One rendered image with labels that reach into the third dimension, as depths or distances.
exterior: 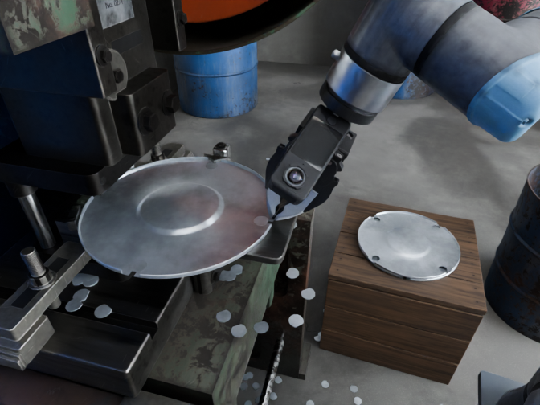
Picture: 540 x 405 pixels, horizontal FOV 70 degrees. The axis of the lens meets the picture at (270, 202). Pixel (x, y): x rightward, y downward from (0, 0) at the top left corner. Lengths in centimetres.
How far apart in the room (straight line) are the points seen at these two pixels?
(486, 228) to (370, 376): 97
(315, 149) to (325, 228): 136
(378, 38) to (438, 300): 82
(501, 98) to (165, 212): 44
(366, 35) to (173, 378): 47
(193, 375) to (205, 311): 10
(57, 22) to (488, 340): 146
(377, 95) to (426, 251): 83
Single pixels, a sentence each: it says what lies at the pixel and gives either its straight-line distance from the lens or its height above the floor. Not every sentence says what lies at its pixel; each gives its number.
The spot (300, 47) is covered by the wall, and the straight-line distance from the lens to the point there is 391.
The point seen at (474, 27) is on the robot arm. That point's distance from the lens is 39.
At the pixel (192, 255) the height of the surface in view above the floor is 78.
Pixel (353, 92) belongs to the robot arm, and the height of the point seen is 99.
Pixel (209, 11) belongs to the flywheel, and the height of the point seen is 99.
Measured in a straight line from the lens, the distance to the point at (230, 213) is 58.
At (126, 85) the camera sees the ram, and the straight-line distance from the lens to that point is 51.
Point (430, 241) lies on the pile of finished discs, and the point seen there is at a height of 36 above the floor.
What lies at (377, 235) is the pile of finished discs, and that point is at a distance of 122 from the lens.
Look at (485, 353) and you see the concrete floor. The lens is 152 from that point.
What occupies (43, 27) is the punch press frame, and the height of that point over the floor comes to 107.
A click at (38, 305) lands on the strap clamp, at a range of 58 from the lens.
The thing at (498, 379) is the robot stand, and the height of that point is 45.
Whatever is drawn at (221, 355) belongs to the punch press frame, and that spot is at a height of 65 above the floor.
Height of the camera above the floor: 114
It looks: 36 degrees down
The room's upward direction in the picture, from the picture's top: straight up
